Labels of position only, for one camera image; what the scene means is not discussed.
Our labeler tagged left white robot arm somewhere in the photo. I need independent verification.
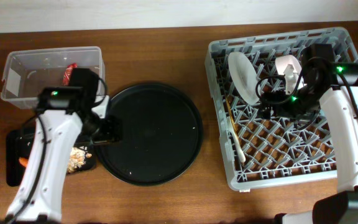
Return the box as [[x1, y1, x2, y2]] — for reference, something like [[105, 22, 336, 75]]
[[3, 86, 109, 223]]

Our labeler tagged grey plate with food scraps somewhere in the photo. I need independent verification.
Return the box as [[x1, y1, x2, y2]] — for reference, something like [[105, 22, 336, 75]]
[[228, 52, 259, 105]]

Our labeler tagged white plastic fork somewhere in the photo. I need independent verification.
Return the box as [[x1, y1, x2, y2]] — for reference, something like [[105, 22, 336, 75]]
[[227, 117, 246, 166]]

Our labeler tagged orange carrot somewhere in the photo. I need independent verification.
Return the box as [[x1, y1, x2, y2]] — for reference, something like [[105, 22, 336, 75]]
[[18, 157, 29, 168]]

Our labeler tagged pile of food scraps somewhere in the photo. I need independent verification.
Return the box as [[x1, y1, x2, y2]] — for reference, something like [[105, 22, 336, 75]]
[[67, 146, 95, 174]]

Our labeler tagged grey dishwasher rack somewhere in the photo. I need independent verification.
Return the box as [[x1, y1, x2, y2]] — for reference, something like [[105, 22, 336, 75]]
[[205, 27, 358, 191]]

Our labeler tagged round black serving tray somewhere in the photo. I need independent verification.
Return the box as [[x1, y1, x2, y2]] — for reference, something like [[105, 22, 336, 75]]
[[95, 83, 203, 186]]

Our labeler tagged red snack wrapper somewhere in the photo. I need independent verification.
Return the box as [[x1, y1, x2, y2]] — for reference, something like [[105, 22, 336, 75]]
[[62, 63, 78, 86]]

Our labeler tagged black rectangular tray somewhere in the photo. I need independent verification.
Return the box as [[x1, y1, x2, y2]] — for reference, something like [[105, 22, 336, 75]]
[[6, 128, 96, 187]]

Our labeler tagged wooden chopstick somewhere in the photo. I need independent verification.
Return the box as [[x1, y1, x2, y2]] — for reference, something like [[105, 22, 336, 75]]
[[225, 95, 238, 140]]

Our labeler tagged pink saucer bowl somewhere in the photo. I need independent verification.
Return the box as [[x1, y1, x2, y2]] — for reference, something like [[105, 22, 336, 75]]
[[275, 55, 304, 95]]

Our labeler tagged clear plastic waste bin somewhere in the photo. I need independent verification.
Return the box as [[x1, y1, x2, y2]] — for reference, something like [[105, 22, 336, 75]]
[[0, 46, 105, 110]]

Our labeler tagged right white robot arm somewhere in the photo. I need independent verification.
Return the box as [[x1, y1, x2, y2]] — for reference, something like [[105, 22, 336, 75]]
[[258, 57, 358, 223]]

